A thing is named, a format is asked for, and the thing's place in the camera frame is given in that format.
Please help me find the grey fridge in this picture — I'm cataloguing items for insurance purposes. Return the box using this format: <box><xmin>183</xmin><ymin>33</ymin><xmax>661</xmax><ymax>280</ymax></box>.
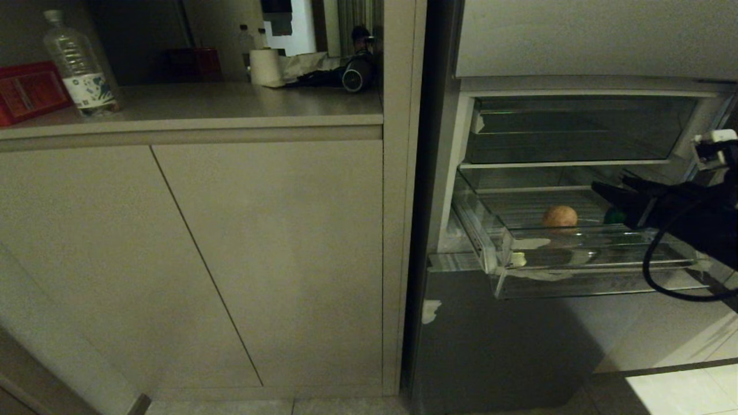
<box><xmin>404</xmin><ymin>0</ymin><xmax>738</xmax><ymax>415</ymax></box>

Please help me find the clear fridge drawer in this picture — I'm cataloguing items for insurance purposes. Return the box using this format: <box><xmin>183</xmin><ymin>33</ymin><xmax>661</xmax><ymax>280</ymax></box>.
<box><xmin>465</xmin><ymin>95</ymin><xmax>716</xmax><ymax>165</ymax></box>
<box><xmin>451</xmin><ymin>167</ymin><xmax>738</xmax><ymax>300</ymax></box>

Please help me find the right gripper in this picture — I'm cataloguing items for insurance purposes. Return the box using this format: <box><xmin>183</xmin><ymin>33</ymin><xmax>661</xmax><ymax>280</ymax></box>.
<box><xmin>591</xmin><ymin>175</ymin><xmax>695</xmax><ymax>232</ymax></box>

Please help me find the grey fridge door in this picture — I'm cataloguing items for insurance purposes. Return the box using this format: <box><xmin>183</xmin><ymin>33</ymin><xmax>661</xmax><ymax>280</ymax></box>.
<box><xmin>454</xmin><ymin>0</ymin><xmax>738</xmax><ymax>81</ymax></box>
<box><xmin>411</xmin><ymin>268</ymin><xmax>738</xmax><ymax>415</ymax></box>

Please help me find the beige cabinet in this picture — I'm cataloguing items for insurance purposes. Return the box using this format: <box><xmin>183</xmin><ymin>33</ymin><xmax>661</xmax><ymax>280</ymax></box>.
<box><xmin>0</xmin><ymin>0</ymin><xmax>427</xmax><ymax>415</ymax></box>

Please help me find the small clear bottle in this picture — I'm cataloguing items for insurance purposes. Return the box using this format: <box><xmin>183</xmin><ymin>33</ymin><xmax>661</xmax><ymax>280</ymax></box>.
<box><xmin>239</xmin><ymin>24</ymin><xmax>255</xmax><ymax>69</ymax></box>

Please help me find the black cable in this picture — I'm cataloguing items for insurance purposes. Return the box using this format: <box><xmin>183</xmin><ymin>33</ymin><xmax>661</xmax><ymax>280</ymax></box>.
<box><xmin>642</xmin><ymin>196</ymin><xmax>738</xmax><ymax>303</ymax></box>

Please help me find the black hair dryer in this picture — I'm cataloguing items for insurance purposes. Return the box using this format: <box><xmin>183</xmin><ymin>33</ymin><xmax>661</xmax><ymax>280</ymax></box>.
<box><xmin>300</xmin><ymin>51</ymin><xmax>378</xmax><ymax>93</ymax></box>

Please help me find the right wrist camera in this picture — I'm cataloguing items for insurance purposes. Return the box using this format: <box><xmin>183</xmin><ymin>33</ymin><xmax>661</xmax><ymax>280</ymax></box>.
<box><xmin>692</xmin><ymin>129</ymin><xmax>738</xmax><ymax>171</ymax></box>

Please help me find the dark red box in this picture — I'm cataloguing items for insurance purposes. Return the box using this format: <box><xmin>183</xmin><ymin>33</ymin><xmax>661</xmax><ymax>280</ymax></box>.
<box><xmin>167</xmin><ymin>47</ymin><xmax>223</xmax><ymax>81</ymax></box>

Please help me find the beige cabinet door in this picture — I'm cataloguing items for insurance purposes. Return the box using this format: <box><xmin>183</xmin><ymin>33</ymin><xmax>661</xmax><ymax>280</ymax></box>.
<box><xmin>151</xmin><ymin>140</ymin><xmax>384</xmax><ymax>388</ymax></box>
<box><xmin>0</xmin><ymin>145</ymin><xmax>263</xmax><ymax>415</ymax></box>

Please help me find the white paper towel roll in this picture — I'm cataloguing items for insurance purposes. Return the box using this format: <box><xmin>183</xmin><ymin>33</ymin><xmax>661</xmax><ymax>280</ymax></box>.
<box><xmin>249</xmin><ymin>48</ymin><xmax>284</xmax><ymax>88</ymax></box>

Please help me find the orange round fruit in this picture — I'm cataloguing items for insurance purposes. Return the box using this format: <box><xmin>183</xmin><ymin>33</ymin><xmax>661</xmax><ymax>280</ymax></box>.
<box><xmin>543</xmin><ymin>205</ymin><xmax>579</xmax><ymax>229</ymax></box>

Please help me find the clear plastic water bottle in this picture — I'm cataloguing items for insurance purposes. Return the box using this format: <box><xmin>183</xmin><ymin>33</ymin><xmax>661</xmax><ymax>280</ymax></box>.
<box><xmin>43</xmin><ymin>9</ymin><xmax>121</xmax><ymax>119</ymax></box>

